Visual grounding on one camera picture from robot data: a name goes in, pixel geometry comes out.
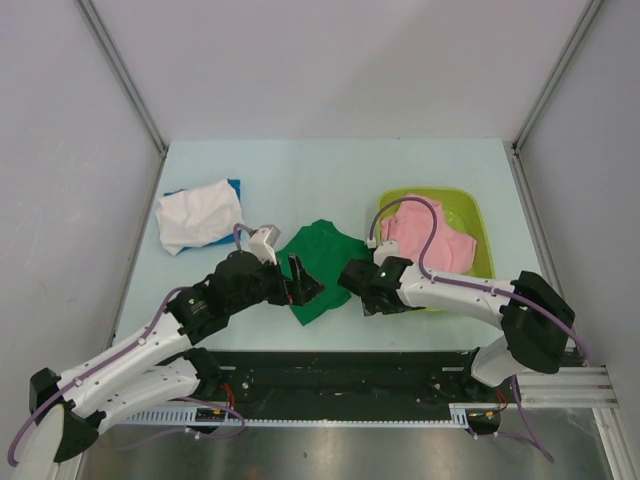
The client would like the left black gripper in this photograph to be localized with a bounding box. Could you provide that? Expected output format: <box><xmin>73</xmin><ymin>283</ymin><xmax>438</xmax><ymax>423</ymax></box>
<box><xmin>227</xmin><ymin>253</ymin><xmax>323</xmax><ymax>315</ymax></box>

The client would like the green t shirt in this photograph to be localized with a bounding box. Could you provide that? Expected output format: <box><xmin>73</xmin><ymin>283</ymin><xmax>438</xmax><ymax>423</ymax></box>
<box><xmin>277</xmin><ymin>219</ymin><xmax>371</xmax><ymax>325</ymax></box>

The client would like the lime green plastic basin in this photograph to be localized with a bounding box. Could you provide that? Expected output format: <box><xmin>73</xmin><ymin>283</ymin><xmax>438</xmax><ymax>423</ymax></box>
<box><xmin>366</xmin><ymin>187</ymin><xmax>495</xmax><ymax>279</ymax></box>

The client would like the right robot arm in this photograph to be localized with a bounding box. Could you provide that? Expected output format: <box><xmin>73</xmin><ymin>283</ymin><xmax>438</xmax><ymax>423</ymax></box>
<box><xmin>338</xmin><ymin>256</ymin><xmax>575</xmax><ymax>401</ymax></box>

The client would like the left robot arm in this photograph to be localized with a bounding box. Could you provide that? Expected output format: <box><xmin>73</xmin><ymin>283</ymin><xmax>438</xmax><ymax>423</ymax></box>
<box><xmin>30</xmin><ymin>251</ymin><xmax>324</xmax><ymax>463</ymax></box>

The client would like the pink t shirt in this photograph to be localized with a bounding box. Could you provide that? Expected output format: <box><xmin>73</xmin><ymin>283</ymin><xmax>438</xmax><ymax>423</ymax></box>
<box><xmin>380</xmin><ymin>194</ymin><xmax>477</xmax><ymax>274</ymax></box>

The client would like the blue t shirt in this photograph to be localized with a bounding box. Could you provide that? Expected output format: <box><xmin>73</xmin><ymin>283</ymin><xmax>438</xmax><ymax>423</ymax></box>
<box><xmin>163</xmin><ymin>178</ymin><xmax>247</xmax><ymax>255</ymax></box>

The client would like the white t shirt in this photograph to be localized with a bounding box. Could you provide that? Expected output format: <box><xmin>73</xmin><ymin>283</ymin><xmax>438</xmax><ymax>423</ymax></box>
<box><xmin>155</xmin><ymin>180</ymin><xmax>247</xmax><ymax>257</ymax></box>

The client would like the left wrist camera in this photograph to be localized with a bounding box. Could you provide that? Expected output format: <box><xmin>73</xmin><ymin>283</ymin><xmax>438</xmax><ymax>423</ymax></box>
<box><xmin>248</xmin><ymin>224</ymin><xmax>281</xmax><ymax>264</ymax></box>

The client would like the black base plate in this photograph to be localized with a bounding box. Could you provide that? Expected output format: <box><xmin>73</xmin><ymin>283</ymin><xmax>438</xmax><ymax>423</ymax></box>
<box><xmin>196</xmin><ymin>352</ymin><xmax>499</xmax><ymax>423</ymax></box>

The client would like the grey slotted cable duct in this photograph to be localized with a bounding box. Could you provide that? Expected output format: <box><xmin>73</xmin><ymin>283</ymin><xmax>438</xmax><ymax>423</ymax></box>
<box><xmin>122</xmin><ymin>403</ymin><xmax>481</xmax><ymax>430</ymax></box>

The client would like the aluminium rail right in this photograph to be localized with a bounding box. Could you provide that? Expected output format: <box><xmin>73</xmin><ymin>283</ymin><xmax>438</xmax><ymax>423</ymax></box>
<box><xmin>518</xmin><ymin>367</ymin><xmax>618</xmax><ymax>409</ymax></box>

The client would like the left aluminium frame post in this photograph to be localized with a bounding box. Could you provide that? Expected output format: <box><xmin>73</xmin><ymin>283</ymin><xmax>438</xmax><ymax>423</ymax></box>
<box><xmin>74</xmin><ymin>0</ymin><xmax>168</xmax><ymax>157</ymax></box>

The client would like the aluminium frame post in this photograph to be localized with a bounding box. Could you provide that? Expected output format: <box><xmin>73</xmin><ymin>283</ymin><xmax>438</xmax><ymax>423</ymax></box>
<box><xmin>511</xmin><ymin>0</ymin><xmax>608</xmax><ymax>154</ymax></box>
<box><xmin>74</xmin><ymin>0</ymin><xmax>168</xmax><ymax>157</ymax></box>

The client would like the right aluminium frame post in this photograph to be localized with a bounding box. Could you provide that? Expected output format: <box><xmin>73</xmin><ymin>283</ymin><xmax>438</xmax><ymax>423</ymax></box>
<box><xmin>511</xmin><ymin>0</ymin><xmax>608</xmax><ymax>154</ymax></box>

